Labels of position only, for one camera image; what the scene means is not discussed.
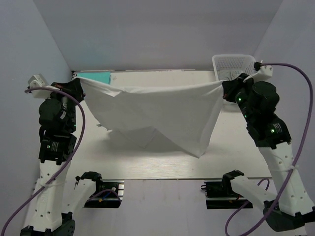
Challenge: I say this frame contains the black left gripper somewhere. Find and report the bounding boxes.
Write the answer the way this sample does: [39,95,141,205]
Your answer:
[48,78,87,131]

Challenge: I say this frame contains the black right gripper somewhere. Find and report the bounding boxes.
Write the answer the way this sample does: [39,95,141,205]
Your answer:
[221,73,255,121]

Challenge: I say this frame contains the white t shirt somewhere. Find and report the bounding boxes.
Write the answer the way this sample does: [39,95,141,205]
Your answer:
[80,77,223,158]

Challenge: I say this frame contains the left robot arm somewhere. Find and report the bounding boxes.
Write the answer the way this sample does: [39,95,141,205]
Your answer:
[20,78,85,236]

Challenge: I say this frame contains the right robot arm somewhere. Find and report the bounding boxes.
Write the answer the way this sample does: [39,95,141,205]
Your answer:
[222,74,315,232]

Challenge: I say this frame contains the white plastic laundry basket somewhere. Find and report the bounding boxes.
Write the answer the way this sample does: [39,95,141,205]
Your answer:
[212,54,256,81]

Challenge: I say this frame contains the folded teal t shirt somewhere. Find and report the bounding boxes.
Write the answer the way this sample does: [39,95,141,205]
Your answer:
[76,71,111,84]

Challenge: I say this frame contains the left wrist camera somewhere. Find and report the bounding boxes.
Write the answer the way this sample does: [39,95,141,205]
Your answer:
[25,74,48,93]

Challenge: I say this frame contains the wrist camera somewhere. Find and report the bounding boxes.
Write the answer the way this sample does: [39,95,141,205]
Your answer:
[25,74,48,93]
[252,62,273,82]

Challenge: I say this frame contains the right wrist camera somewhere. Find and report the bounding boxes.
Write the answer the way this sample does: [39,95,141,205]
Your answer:
[252,62,273,82]

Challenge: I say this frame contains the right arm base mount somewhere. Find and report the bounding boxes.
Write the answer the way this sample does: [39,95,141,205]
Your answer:
[200,170,248,209]

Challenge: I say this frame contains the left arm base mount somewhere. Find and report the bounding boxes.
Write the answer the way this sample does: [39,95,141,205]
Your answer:
[74,171,125,208]

